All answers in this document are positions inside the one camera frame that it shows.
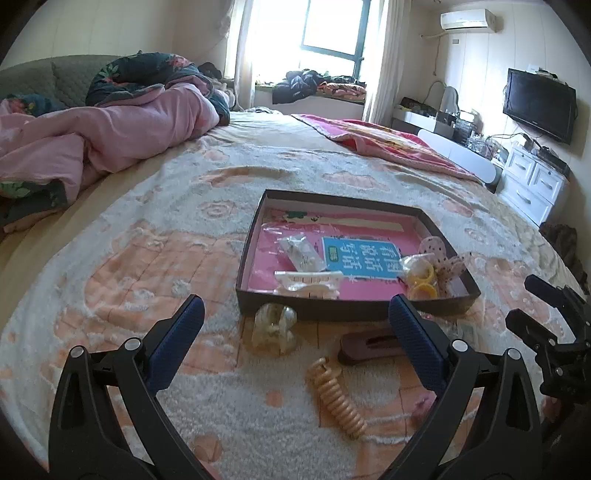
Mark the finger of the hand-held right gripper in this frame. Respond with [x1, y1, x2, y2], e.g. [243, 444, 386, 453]
[524, 274, 583, 319]
[505, 310, 561, 358]

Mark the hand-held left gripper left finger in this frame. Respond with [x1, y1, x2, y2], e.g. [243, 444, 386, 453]
[48, 295, 206, 480]

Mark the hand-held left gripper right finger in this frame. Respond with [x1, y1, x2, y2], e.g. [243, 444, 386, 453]
[388, 294, 543, 480]

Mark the translucent claw hair clip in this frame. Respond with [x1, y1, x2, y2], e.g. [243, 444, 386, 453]
[252, 302, 298, 355]

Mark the wooden spiral hair tie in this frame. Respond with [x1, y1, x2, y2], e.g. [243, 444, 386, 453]
[308, 356, 368, 438]

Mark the dark cardboard box tray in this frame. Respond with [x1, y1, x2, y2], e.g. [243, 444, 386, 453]
[235, 188, 482, 324]

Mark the dark patterned cloth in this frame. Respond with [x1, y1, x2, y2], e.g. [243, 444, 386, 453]
[540, 224, 583, 278]

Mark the polka dot hair clip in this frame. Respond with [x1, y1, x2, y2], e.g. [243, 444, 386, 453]
[418, 235, 446, 261]
[436, 256, 468, 296]

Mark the blue printed card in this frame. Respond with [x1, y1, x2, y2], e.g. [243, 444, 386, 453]
[321, 235, 404, 281]

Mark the white drawer dresser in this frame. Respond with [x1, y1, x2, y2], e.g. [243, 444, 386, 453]
[496, 147, 571, 227]

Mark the pile of small wrapped toys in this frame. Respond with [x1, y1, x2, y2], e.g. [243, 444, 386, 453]
[249, 208, 421, 301]

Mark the cream peach plush blanket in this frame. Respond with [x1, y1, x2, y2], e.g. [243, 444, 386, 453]
[0, 111, 587, 480]

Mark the white packaged hair clip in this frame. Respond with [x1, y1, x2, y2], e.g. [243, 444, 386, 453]
[273, 270, 345, 300]

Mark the black set-top box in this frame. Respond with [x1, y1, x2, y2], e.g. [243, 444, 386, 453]
[531, 148, 571, 175]

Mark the clear plastic bag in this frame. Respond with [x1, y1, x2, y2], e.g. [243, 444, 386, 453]
[276, 234, 326, 273]

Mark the white desk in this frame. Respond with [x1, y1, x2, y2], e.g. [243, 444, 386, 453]
[392, 104, 504, 188]

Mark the black television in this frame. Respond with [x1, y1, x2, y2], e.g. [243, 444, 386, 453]
[502, 68, 578, 145]

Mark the pink red printed blanket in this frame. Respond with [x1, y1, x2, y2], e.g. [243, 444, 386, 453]
[291, 113, 485, 185]

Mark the white vanity mirror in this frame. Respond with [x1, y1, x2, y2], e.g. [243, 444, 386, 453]
[438, 85, 460, 116]

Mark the pink quilt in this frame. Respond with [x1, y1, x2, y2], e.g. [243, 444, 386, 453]
[0, 76, 221, 232]

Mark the white window seat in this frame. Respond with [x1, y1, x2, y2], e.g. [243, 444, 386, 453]
[254, 90, 365, 121]

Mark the floral bedding pile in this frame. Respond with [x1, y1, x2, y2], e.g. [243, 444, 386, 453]
[318, 79, 368, 99]

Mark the dark floral quilt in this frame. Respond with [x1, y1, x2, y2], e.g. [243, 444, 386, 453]
[85, 52, 232, 125]

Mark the white curtain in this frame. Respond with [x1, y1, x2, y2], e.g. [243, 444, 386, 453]
[222, 0, 259, 112]
[362, 0, 407, 125]

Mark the white air conditioner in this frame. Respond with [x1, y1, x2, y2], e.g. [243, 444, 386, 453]
[440, 8, 498, 33]

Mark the dark jacket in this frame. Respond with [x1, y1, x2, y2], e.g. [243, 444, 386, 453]
[271, 69, 324, 104]

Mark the green quilted sofa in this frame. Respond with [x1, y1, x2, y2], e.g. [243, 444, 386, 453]
[0, 54, 125, 109]

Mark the window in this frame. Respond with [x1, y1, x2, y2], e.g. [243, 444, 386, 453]
[245, 0, 375, 79]

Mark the wire desk organizer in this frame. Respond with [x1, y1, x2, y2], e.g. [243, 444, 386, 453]
[452, 110, 485, 141]

